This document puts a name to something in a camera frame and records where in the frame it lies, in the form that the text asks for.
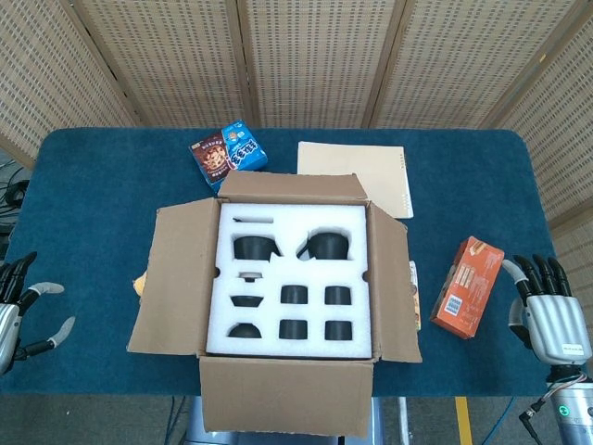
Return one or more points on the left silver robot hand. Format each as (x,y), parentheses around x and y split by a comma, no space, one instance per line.
(7,324)

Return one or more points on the green and red snack box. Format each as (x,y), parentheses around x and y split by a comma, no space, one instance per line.
(415,296)

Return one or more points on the white foam insert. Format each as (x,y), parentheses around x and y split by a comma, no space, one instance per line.
(287,222)

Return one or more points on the black tea bowl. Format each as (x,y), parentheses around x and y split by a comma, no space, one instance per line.
(244,331)

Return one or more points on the yellow plush toy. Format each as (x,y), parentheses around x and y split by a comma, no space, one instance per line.
(141,285)

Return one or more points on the blue cookie box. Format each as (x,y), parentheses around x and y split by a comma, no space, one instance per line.
(231,153)

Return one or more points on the beige spiral notebook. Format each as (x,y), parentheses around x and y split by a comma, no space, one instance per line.
(333,160)

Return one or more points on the orange snack box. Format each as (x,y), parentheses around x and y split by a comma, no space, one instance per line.
(477,278)

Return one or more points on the black tea cup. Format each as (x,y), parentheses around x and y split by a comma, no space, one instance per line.
(294,295)
(338,330)
(293,329)
(337,295)

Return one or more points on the blue table cloth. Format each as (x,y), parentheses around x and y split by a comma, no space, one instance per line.
(92,185)

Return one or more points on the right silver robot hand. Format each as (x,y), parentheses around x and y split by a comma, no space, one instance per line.
(556,324)

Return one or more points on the red cardboard shipping box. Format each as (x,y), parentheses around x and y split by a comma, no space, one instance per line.
(287,398)

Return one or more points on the white table leg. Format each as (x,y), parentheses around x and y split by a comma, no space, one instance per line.
(404,419)

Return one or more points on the woven folding screen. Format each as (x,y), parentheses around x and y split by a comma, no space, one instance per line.
(315,60)

